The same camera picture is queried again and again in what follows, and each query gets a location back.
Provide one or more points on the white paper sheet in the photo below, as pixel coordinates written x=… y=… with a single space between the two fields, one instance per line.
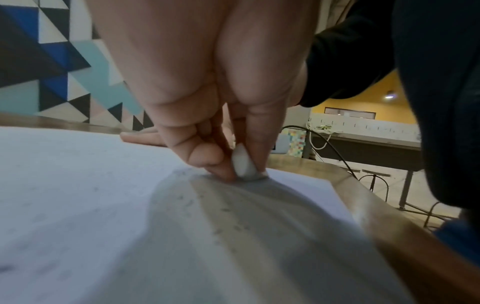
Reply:
x=112 y=225

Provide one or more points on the ceiling lamp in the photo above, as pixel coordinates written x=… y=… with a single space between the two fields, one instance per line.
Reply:
x=390 y=95

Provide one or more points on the person's left hand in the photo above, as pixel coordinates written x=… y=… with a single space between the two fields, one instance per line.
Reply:
x=176 y=59

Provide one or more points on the frosted white partition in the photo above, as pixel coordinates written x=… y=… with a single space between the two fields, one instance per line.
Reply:
x=371 y=127

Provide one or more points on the person's right forearm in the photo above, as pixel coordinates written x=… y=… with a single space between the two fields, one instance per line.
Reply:
x=345 y=59

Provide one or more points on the colourful pixel pattern panel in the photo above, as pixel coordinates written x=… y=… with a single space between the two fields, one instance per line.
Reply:
x=297 y=143

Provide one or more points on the dark blue shirt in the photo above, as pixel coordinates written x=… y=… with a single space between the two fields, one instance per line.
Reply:
x=438 y=89

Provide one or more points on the long dark table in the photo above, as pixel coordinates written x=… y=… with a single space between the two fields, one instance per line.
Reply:
x=371 y=148

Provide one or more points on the white eraser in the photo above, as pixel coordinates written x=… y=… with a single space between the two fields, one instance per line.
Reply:
x=243 y=163

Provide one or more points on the blue trousers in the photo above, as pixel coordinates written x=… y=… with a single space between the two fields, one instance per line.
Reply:
x=459 y=243

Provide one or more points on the person's right hand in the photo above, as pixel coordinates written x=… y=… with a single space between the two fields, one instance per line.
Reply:
x=144 y=137

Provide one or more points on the round metal stool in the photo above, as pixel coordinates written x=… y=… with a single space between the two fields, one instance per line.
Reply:
x=375 y=173

